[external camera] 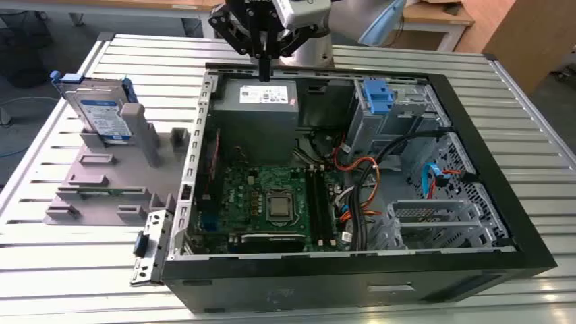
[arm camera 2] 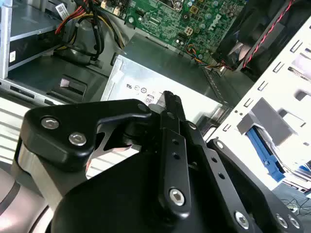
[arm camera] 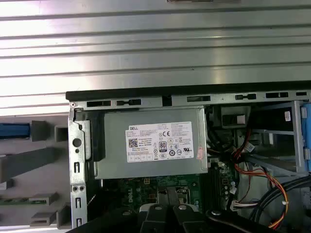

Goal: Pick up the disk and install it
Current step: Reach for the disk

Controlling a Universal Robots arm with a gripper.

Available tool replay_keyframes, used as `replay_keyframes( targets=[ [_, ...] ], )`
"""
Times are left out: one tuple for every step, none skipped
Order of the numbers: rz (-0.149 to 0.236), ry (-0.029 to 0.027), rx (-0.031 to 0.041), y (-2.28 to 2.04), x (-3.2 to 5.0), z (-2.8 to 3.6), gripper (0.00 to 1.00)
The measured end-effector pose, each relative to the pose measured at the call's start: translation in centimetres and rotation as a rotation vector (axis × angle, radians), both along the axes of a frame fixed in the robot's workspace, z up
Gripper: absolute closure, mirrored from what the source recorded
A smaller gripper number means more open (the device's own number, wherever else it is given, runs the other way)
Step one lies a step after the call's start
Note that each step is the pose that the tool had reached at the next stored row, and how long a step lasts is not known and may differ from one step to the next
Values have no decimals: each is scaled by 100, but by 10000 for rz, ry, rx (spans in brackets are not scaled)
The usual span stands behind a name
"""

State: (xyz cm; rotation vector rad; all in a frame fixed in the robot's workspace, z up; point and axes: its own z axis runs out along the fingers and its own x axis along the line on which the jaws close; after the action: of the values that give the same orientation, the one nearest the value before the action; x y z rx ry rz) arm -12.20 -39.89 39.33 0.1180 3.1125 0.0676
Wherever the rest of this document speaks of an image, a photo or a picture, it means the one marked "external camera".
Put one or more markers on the green RAM stick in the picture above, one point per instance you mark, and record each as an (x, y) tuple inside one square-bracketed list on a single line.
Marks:
[(101, 192)]

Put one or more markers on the blue motherboard connector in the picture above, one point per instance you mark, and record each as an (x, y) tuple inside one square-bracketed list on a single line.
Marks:
[(209, 222)]

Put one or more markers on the wooden desk white frame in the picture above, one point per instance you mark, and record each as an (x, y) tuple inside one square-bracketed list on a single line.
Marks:
[(438, 15)]

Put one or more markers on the CPU socket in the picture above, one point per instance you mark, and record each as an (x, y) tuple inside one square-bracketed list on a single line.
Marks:
[(281, 193)]

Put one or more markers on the black RAM slot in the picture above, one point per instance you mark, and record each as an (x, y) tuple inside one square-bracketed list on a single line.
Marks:
[(324, 202), (313, 202)]

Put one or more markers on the black PC case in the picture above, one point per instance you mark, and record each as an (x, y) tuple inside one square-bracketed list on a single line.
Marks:
[(314, 287)]

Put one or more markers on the hard disk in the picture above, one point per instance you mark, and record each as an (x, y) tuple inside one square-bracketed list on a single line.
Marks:
[(105, 114)]

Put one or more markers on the white board power connector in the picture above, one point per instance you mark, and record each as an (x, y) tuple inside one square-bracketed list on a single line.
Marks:
[(252, 175)]

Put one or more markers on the metal drive cage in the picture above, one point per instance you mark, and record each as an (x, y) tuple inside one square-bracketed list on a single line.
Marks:
[(406, 113)]

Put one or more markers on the white barcode label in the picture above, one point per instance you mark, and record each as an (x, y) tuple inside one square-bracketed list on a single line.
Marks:
[(346, 236)]

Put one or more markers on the metal disk bay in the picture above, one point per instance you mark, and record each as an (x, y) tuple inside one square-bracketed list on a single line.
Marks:
[(440, 224)]

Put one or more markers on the black graphics card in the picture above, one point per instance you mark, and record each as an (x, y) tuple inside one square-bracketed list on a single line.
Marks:
[(269, 243)]

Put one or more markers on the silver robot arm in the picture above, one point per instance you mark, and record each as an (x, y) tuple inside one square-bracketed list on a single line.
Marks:
[(314, 50)]

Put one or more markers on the metal rear bracket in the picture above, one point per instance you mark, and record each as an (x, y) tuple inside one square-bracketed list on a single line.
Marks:
[(152, 236)]

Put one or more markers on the grey power supply unit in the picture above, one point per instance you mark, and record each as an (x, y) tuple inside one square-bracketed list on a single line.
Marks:
[(256, 135)]

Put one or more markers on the blue plastic drive carrier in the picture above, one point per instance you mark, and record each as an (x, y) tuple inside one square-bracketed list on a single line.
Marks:
[(377, 98)]

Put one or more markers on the wooden cabinet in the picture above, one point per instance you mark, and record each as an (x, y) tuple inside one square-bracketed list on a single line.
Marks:
[(530, 40)]

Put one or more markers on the silver CPU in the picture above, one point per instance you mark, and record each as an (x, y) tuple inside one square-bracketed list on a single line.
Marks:
[(280, 206)]

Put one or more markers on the long wooden desk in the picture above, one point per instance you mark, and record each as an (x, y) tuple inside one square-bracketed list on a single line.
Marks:
[(112, 3)]

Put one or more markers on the green motherboard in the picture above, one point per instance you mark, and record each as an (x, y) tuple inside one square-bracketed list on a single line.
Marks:
[(274, 175)]

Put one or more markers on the grey parts rack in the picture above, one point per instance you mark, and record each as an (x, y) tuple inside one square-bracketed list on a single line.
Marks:
[(96, 207)]

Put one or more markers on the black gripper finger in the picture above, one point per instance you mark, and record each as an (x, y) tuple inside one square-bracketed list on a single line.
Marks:
[(229, 30), (298, 42)]

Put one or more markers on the black bin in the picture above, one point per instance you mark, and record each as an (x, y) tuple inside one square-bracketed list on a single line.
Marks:
[(26, 67)]

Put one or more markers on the blue video connector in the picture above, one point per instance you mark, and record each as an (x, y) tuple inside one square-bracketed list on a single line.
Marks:
[(140, 243)]

